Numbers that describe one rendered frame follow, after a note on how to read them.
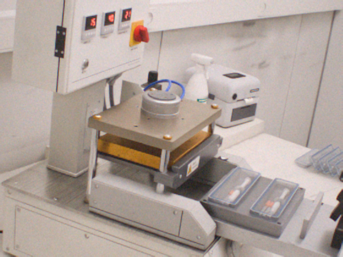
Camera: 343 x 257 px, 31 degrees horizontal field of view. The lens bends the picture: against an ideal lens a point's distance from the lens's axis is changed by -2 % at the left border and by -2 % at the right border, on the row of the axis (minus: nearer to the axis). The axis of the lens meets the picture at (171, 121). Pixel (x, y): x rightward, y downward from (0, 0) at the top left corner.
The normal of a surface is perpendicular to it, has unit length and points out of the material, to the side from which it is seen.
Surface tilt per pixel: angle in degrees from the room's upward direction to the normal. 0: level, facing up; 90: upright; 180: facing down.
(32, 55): 90
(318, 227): 0
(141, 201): 90
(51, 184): 0
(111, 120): 0
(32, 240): 90
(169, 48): 90
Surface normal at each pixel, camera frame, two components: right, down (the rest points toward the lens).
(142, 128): 0.13, -0.94
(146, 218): -0.40, 0.25
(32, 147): 0.80, 0.29
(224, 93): -0.66, 0.12
